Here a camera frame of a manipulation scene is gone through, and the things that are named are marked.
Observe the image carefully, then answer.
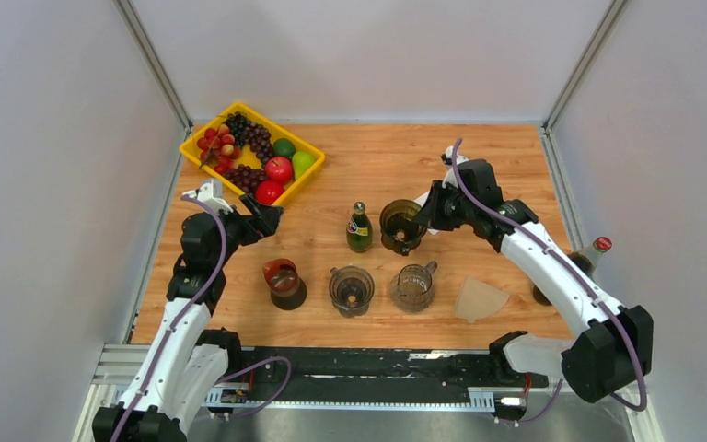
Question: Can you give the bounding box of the red capped soda bottle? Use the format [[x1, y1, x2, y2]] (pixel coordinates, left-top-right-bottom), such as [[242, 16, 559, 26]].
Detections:
[[567, 236, 613, 278]]

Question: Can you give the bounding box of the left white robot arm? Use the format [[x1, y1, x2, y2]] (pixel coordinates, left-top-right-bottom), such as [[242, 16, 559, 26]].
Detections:
[[92, 190, 284, 441]]

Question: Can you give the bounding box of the clear glass server jug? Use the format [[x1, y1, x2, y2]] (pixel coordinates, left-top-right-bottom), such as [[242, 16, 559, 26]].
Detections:
[[388, 261, 437, 313]]

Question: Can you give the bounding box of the red apple middle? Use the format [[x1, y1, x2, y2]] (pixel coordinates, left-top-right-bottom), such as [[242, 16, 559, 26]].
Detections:
[[264, 156, 294, 185]]

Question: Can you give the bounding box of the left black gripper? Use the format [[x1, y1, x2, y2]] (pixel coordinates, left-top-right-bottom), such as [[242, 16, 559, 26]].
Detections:
[[207, 193, 283, 269]]

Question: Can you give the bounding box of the yellow plastic fruit tray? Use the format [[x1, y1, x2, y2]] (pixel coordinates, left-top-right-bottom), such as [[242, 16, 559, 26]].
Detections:
[[180, 101, 326, 206]]

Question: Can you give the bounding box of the brown paper coffee filter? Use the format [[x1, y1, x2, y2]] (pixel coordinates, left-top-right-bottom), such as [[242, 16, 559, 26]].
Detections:
[[453, 277, 510, 323]]

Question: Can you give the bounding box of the purple cable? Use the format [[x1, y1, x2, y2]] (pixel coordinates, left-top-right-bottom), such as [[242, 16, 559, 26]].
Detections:
[[452, 137, 649, 425], [109, 193, 293, 442]]

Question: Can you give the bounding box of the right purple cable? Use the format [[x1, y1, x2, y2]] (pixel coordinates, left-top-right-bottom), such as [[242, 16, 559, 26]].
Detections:
[[452, 137, 649, 425]]

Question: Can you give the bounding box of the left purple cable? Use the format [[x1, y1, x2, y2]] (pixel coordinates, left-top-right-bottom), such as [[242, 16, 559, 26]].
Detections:
[[109, 193, 293, 442]]

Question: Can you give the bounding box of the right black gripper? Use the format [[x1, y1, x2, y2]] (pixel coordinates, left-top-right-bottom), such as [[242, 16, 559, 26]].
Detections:
[[413, 180, 475, 232]]

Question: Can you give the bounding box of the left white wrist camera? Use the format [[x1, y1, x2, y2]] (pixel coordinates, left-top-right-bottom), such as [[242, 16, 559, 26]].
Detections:
[[195, 179, 233, 214]]

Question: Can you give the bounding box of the red apple front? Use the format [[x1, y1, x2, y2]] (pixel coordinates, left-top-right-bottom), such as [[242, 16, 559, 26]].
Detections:
[[254, 180, 284, 205]]

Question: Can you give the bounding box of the dark olive coffee dripper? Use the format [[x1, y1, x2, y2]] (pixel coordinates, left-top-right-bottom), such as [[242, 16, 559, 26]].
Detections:
[[379, 199, 427, 256]]

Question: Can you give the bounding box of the green pear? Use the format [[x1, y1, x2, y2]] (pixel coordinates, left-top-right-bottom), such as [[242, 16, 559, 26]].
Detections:
[[292, 151, 317, 180]]

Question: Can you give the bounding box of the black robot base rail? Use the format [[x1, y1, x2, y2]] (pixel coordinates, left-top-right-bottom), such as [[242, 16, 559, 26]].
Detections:
[[203, 346, 550, 420]]

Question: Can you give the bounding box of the red apple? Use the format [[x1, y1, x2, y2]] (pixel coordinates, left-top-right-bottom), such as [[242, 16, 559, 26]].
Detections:
[[264, 156, 294, 185], [254, 180, 284, 205]]

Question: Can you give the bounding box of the dark purple grape bunch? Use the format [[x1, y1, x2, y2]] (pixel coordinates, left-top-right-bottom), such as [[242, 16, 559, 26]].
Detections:
[[223, 112, 274, 194]]

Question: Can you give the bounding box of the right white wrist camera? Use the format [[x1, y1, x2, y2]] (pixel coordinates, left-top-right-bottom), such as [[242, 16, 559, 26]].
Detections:
[[441, 145, 470, 189]]

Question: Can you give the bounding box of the green lime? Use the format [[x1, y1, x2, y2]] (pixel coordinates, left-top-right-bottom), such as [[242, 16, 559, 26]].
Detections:
[[272, 138, 296, 159]]

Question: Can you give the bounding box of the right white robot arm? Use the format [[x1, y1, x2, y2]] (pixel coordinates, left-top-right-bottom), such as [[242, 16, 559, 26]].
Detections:
[[414, 154, 654, 411]]

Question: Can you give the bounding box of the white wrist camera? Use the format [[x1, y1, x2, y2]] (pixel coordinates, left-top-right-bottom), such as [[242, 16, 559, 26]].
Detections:
[[441, 145, 470, 189], [195, 179, 233, 214]]

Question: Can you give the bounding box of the green glass Perrier bottle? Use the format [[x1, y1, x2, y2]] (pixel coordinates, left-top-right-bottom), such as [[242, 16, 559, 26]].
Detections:
[[346, 202, 373, 253]]

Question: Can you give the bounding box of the small red fruits cluster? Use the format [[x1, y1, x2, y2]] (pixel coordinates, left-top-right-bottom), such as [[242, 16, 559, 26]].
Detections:
[[197, 123, 241, 175]]

